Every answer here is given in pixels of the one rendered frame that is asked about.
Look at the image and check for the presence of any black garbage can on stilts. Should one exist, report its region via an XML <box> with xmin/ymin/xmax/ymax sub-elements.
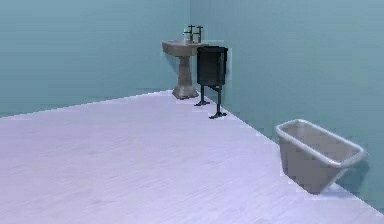
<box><xmin>194</xmin><ymin>45</ymin><xmax>230</xmax><ymax>120</ymax></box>

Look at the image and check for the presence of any grey open bin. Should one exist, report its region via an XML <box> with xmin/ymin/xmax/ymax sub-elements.
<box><xmin>275</xmin><ymin>118</ymin><xmax>369</xmax><ymax>196</ymax></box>

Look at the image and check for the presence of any beige pedestal sink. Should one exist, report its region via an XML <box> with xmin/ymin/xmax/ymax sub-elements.
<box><xmin>161</xmin><ymin>39</ymin><xmax>210</xmax><ymax>100</ymax></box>

